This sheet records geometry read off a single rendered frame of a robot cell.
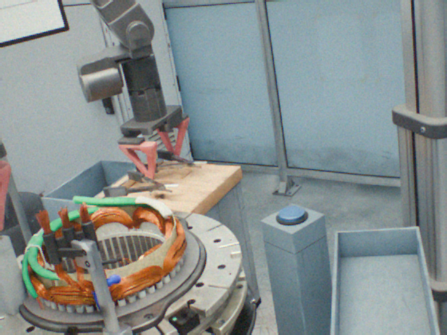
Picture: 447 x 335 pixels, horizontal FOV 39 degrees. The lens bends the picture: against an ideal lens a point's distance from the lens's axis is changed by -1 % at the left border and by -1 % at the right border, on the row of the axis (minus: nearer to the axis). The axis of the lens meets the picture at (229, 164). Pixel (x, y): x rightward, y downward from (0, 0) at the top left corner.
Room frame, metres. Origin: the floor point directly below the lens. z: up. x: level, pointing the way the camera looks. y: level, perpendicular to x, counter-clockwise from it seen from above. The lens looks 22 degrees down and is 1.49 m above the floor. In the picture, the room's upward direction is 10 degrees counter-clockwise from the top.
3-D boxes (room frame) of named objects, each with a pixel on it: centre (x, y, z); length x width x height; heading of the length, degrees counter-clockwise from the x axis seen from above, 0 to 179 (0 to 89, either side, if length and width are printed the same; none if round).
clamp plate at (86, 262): (0.53, 0.15, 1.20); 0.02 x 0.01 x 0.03; 48
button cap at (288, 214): (0.84, -0.08, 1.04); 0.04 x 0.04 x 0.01
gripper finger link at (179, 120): (1.05, 0.10, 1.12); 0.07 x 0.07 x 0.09; 58
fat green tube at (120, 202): (0.74, 0.14, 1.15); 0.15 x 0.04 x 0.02; 56
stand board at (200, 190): (0.97, 0.12, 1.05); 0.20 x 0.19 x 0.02; 58
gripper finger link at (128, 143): (1.00, 0.13, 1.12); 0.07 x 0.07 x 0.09; 58
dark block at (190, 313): (0.56, 0.08, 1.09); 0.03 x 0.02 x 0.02; 133
